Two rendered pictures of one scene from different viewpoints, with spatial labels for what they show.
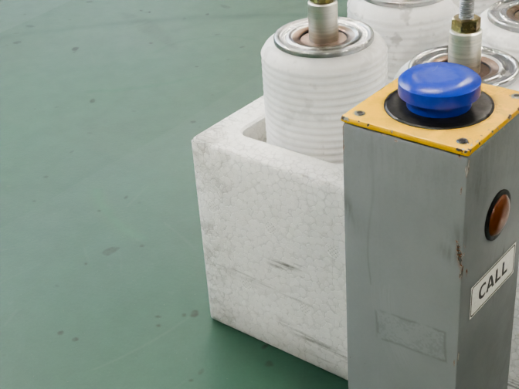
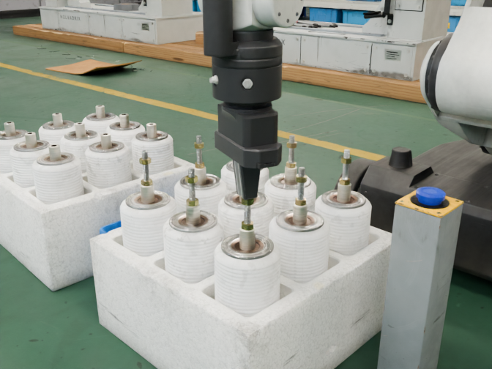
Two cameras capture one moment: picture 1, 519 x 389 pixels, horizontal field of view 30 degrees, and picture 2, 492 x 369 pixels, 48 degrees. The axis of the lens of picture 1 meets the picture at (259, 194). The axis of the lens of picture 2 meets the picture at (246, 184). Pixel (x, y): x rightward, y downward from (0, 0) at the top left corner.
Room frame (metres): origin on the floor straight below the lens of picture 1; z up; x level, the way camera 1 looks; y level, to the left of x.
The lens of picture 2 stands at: (0.64, 0.64, 0.63)
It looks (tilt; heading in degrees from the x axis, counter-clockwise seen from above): 22 degrees down; 274
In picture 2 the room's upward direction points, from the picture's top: straight up
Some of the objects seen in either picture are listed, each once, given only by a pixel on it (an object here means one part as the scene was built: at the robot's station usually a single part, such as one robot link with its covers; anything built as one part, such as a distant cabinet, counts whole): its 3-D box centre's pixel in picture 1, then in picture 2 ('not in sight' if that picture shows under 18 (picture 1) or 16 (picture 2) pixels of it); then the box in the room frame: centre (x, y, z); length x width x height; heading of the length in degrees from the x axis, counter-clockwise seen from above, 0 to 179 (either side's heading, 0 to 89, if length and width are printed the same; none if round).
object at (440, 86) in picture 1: (439, 95); (430, 198); (0.43, -0.09, 0.32); 0.04 x 0.04 x 0.02
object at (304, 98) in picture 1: (326, 144); (247, 300); (0.69, -0.06, 0.16); 0.10 x 0.10 x 0.18
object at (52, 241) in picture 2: not in sight; (88, 198); (1.11, -0.57, 0.09); 0.39 x 0.39 x 0.18; 47
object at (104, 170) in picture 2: not in sight; (110, 185); (1.02, -0.49, 0.16); 0.10 x 0.10 x 0.18
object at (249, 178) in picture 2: not in sight; (251, 178); (0.68, -0.05, 0.36); 0.03 x 0.02 x 0.06; 31
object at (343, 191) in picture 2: not in sight; (343, 192); (0.53, -0.24, 0.26); 0.02 x 0.02 x 0.03
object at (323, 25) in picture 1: (323, 21); (247, 238); (0.69, -0.06, 0.26); 0.02 x 0.02 x 0.03
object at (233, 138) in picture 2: not in sight; (245, 110); (0.69, -0.06, 0.45); 0.13 x 0.10 x 0.12; 121
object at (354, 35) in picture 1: (323, 38); (247, 246); (0.69, -0.06, 0.25); 0.08 x 0.08 x 0.01
